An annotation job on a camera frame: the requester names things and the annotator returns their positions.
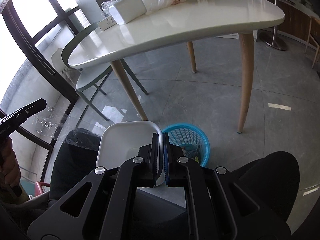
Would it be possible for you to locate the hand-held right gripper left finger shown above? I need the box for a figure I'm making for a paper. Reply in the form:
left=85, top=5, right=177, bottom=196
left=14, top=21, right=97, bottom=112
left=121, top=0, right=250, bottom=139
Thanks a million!
left=27, top=132, right=162, bottom=240

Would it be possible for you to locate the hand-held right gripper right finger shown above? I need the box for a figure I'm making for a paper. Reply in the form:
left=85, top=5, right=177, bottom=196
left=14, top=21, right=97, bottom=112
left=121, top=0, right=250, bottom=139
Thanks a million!
left=162, top=132, right=292, bottom=240

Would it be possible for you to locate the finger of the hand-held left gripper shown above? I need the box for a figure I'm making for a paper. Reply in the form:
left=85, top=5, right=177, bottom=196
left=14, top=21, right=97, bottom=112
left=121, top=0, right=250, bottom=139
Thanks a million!
left=7, top=104, right=47, bottom=130
left=0, top=99, right=47, bottom=123

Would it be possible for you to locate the clear plastic wrap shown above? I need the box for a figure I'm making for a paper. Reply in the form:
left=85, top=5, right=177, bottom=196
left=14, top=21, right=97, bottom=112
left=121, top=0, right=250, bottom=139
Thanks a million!
left=35, top=106, right=102, bottom=153

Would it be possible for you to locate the blue plastic basket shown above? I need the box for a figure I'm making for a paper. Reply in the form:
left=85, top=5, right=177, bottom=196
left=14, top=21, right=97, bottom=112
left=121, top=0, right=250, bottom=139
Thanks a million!
left=161, top=123, right=211, bottom=168

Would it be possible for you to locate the white foam tray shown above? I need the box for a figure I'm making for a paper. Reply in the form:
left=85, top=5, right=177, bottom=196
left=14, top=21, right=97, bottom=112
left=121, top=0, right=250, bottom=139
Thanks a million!
left=96, top=120, right=164, bottom=187

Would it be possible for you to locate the white and blue box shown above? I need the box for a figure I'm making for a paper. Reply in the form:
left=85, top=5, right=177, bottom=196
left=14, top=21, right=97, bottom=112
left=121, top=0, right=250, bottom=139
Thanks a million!
left=98, top=16, right=117, bottom=31

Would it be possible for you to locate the person's left hand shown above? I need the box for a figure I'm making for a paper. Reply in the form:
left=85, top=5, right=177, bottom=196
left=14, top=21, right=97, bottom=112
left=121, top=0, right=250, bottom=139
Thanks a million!
left=2, top=138, right=21, bottom=188

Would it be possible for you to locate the green chair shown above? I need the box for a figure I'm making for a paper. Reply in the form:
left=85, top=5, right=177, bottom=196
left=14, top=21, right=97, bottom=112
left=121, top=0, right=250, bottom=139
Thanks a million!
left=61, top=21, right=149, bottom=122

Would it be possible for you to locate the person's right leg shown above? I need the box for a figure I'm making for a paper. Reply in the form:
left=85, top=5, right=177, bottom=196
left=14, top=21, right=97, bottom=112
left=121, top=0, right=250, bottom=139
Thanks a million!
left=229, top=151, right=301, bottom=233

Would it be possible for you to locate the clear plastic packaging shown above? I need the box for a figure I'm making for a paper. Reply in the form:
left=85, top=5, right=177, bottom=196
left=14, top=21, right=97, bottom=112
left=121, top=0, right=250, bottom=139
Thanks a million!
left=101, top=0, right=131, bottom=18

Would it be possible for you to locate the round white table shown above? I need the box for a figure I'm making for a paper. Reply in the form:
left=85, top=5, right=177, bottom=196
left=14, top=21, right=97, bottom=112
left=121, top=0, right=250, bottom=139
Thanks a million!
left=67, top=0, right=285, bottom=134

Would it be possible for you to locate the white tissue pack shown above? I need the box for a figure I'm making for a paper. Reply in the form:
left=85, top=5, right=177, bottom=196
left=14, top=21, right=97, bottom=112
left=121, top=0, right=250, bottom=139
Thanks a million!
left=108, top=0, right=147, bottom=26

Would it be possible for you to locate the dark wooden sideboard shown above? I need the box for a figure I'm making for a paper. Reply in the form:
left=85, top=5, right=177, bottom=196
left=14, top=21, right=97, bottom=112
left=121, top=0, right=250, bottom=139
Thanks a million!
left=255, top=0, right=320, bottom=46

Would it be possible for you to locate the wooden chair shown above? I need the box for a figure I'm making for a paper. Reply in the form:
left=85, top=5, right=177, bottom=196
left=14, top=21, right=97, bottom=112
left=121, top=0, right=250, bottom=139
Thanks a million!
left=304, top=15, right=320, bottom=68

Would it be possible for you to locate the black window frame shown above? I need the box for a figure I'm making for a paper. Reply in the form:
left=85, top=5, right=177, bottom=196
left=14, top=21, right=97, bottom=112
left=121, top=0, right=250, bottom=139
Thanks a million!
left=0, top=0, right=83, bottom=188

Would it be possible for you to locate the red chair frame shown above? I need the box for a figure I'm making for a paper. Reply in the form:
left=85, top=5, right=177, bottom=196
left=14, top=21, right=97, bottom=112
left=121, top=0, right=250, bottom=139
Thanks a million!
left=34, top=180, right=52, bottom=199

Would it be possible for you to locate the silver pedestal stand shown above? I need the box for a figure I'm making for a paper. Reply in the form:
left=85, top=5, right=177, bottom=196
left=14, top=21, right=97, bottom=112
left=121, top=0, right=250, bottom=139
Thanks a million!
left=258, top=0, right=288, bottom=51

